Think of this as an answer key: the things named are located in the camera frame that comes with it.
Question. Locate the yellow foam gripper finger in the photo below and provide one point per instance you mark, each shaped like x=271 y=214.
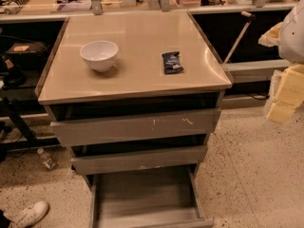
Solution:
x=286 y=93

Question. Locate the grey bottom drawer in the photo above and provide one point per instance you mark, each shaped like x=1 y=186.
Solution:
x=153 y=198

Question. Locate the grey drawer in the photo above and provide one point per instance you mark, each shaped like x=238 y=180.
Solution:
x=139 y=160
x=136 y=127
x=153 y=198

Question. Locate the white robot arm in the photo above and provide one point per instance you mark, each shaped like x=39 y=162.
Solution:
x=288 y=36

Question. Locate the grey drawer cabinet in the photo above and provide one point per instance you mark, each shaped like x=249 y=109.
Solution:
x=136 y=84

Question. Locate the grey middle drawer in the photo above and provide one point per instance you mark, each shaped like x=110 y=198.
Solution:
x=139 y=160

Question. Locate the grey top drawer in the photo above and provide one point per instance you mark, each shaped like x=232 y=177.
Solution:
x=136 y=127

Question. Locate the dark blue snack packet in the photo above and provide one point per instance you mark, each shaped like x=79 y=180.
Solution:
x=171 y=63

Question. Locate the white ceramic bowl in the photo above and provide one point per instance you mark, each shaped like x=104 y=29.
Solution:
x=99 y=55

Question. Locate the plastic water bottle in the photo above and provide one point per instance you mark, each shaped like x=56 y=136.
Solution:
x=47 y=160

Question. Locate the black bag with label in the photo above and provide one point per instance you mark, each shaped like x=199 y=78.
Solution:
x=27 y=53

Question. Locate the white sneaker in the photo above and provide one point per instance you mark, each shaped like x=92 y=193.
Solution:
x=28 y=216

